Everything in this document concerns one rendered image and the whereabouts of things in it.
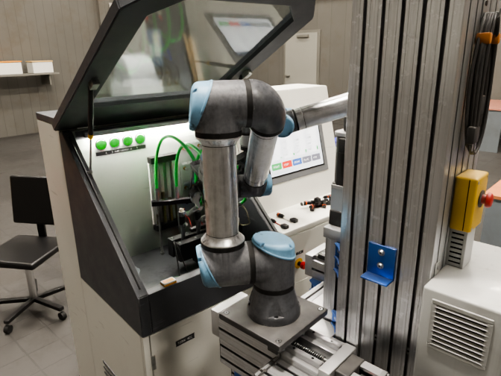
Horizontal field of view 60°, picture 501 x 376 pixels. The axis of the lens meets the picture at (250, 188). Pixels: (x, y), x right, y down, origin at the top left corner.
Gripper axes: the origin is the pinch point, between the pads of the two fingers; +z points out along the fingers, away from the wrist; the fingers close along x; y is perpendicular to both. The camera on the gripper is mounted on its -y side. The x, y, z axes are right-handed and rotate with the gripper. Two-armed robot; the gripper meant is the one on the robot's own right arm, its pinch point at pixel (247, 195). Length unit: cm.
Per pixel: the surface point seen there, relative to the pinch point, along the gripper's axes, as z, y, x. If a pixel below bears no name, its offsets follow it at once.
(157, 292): 27.0, -2.9, -39.5
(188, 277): 26.6, -3.2, -26.2
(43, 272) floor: 122, -238, -22
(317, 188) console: 19, -26, 72
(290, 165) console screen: 4, -29, 54
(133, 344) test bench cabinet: 50, -12, -47
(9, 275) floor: 122, -252, -45
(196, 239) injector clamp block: 23.6, -24.3, -8.4
